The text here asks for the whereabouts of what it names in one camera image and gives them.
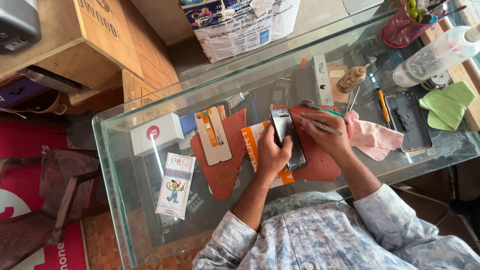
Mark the person's left hand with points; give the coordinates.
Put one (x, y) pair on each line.
(270, 157)

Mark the person's right hand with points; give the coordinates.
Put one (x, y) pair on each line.
(330, 135)

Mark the silver tweezers with dotted grip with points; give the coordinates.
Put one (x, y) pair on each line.
(330, 128)

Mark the black phone frame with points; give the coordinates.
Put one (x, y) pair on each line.
(290, 123)

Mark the orange and white packet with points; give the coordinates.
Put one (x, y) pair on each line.
(250, 140)

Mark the red perforated mat piece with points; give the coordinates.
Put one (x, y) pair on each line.
(221, 180)
(318, 165)

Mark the plain silver tweezers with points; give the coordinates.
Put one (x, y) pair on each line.
(352, 100)

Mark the pink cloth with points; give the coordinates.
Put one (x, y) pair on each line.
(375, 138)

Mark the yellow rubber band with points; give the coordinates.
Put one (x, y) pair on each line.
(225, 176)

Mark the blue pry tool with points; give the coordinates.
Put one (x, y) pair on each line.
(255, 108)

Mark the long white box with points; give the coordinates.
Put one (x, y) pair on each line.
(322, 80)

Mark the replacement phone display panel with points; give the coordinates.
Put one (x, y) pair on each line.
(215, 146)

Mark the brown stained glue bottle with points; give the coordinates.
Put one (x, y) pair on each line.
(350, 79)

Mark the orange screwdriver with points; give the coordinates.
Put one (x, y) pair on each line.
(383, 107)

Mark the white glue tube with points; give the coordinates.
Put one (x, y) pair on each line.
(236, 100)

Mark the black phone back housing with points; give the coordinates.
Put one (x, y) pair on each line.
(412, 127)

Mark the white packet with cartoon print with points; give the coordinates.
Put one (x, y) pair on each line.
(176, 187)

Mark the person's blue patterned shirt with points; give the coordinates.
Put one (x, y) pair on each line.
(330, 236)

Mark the white box with red circle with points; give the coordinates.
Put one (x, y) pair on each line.
(161, 133)

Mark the green cloth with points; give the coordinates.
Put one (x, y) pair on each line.
(446, 105)

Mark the clear plastic squeeze bottle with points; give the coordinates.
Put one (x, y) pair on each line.
(431, 56)

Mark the pink mesh tool holder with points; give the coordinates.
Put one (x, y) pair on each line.
(403, 28)

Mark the printed white woven bag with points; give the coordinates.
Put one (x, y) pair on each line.
(240, 30)

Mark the glass display counter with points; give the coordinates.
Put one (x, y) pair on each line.
(127, 180)

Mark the brown plastic chair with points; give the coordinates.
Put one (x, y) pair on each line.
(56, 195)

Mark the metal pipe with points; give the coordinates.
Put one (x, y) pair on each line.
(48, 79)

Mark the brown cardboard box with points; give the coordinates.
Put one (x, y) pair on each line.
(67, 37)

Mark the red printed floor banner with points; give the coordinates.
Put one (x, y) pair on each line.
(22, 142)

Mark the black device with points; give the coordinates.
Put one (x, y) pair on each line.
(17, 26)

